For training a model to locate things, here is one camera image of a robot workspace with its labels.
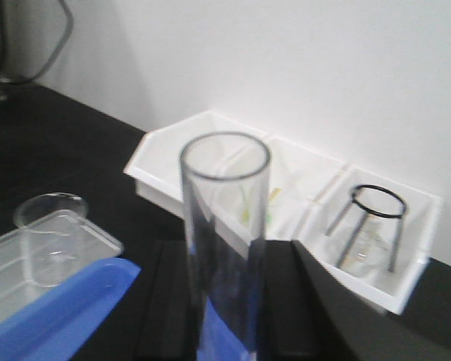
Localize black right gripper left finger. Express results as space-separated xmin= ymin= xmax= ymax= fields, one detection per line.
xmin=134 ymin=241 xmax=195 ymax=360

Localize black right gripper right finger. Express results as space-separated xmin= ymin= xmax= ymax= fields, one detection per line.
xmin=264 ymin=241 xmax=451 ymax=360

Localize clear glass test tube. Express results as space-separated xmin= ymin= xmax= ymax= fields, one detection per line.
xmin=180 ymin=131 xmax=271 ymax=360

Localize clear glass flask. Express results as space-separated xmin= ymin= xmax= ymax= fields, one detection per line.
xmin=325 ymin=220 xmax=390 ymax=278

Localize blue plastic tray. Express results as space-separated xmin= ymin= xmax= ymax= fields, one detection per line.
xmin=0 ymin=257 xmax=256 ymax=361

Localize right white storage bin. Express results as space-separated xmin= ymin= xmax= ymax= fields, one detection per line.
xmin=297 ymin=165 xmax=442 ymax=314

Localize white storage bin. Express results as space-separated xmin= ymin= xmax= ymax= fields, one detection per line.
xmin=297 ymin=165 xmax=442 ymax=314
xmin=213 ymin=135 xmax=349 ymax=260
xmin=124 ymin=111 xmax=267 ymax=218

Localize yellow green droppers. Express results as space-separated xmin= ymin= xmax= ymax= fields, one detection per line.
xmin=238 ymin=185 xmax=283 ymax=230

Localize black metal tripod stand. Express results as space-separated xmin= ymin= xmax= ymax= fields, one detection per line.
xmin=325 ymin=184 xmax=407 ymax=273

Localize middle white storage bin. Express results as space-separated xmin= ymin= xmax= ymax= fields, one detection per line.
xmin=213 ymin=135 xmax=349 ymax=260

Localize clear glass beaker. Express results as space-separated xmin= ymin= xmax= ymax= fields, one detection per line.
xmin=14 ymin=193 xmax=88 ymax=287

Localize grey plastic tray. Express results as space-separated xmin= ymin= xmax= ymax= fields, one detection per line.
xmin=0 ymin=218 xmax=124 ymax=323

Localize left white storage bin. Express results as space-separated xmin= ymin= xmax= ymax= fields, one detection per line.
xmin=124 ymin=111 xmax=267 ymax=218

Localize black power cable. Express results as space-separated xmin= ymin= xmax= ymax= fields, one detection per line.
xmin=0 ymin=0 xmax=75 ymax=86

